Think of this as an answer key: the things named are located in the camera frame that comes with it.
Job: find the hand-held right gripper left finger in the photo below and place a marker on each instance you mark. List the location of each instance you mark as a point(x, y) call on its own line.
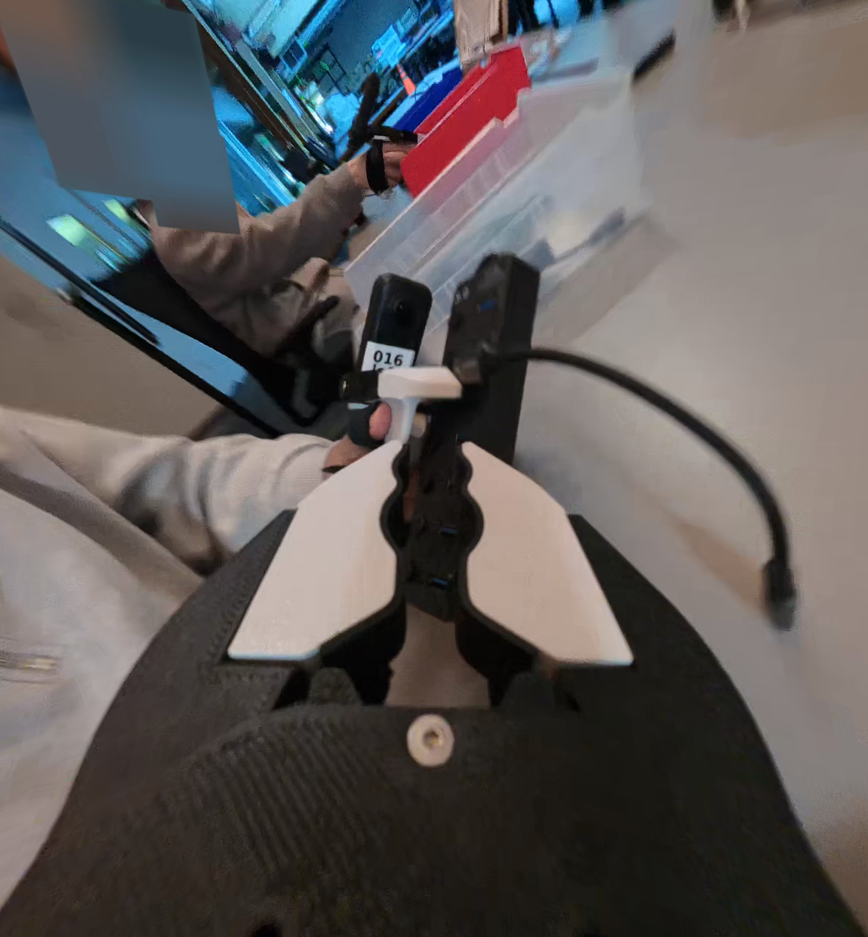
point(317, 571)

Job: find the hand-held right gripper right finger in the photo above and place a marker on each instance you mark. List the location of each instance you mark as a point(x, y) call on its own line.
point(544, 571)

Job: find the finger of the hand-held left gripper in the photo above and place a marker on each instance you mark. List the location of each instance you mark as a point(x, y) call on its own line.
point(423, 382)

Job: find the black USB hub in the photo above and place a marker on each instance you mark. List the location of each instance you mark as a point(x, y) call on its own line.
point(496, 410)

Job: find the person's left forearm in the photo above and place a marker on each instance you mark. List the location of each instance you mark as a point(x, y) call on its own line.
point(148, 476)

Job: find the person's left hand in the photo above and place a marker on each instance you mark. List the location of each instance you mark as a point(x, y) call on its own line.
point(380, 423)

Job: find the clear plastic bin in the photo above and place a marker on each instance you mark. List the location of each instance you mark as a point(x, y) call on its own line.
point(522, 168)

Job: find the blue plastic bin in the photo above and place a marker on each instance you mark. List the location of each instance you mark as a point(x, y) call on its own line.
point(423, 106)

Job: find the red plastic bin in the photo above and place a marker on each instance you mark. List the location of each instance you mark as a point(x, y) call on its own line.
point(470, 117)

